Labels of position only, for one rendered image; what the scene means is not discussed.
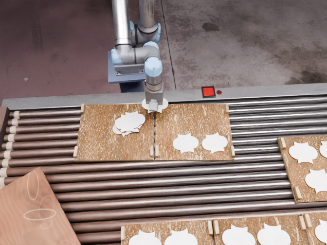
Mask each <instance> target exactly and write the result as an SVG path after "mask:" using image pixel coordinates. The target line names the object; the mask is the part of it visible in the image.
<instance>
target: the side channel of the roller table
mask: <svg viewBox="0 0 327 245"><path fill-rule="evenodd" d="M10 112H11V111H10V109H9V108H8V107H0V152H1V151H4V150H3V149H2V144H3V143H6V142H5V141H4V136H5V135H7V134H6V128H7V127H9V126H8V120H9V119H10V116H9V115H10Z"/></svg>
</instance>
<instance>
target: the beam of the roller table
mask: <svg viewBox="0 0 327 245"><path fill-rule="evenodd" d="M218 90H220V91H221V92H222V93H221V94H220V95H219V94H217V91H218ZM215 93H216V97H215V98H203V97H202V91H201V89H187V90H167V91H163V98H165V99H166V100H167V101H168V104H181V103H200V102H219V101H238V100H258V99H277V98H296V97H315V96H327V83H315V84H295V85H275V86H256V87H227V88H215ZM144 99H145V92H127V93H107V94H88V95H68V96H48V97H28V98H8V99H3V101H2V104H1V107H8V108H9V109H10V111H11V112H15V111H37V110H56V109H75V108H81V105H82V104H85V105H111V104H142V101H143V100H144Z"/></svg>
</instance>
